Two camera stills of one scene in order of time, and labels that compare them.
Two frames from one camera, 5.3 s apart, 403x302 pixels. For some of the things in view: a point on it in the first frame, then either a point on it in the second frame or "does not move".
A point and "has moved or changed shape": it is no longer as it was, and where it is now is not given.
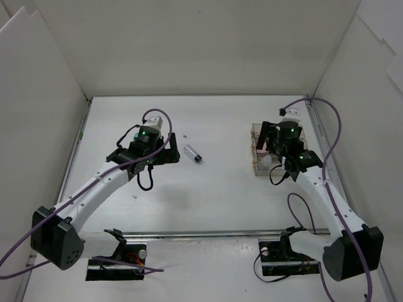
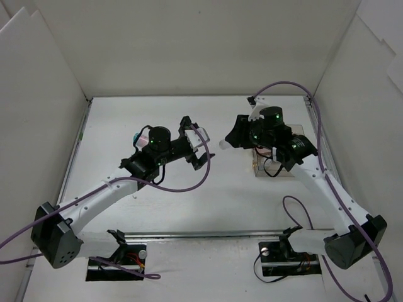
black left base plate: (100, 270) does not move
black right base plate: (274, 263) does not move
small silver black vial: (188, 150) has moved or changed shape
